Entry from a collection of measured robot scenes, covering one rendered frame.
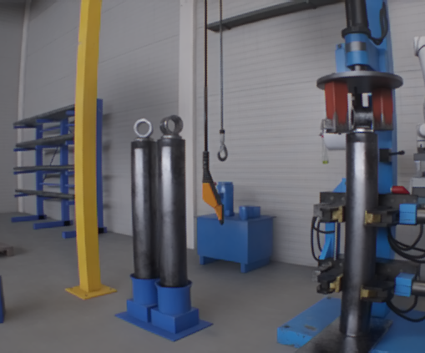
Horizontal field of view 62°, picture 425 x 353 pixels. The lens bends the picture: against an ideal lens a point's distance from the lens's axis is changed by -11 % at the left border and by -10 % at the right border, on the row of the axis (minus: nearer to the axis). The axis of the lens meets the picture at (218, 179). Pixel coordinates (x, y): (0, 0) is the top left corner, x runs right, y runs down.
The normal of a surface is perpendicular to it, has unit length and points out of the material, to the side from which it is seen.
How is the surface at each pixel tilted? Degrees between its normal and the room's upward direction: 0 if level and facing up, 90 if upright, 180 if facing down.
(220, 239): 90
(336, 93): 90
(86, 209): 90
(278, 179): 90
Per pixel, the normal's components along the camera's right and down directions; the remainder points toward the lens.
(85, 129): 0.77, 0.01
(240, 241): -0.64, 0.03
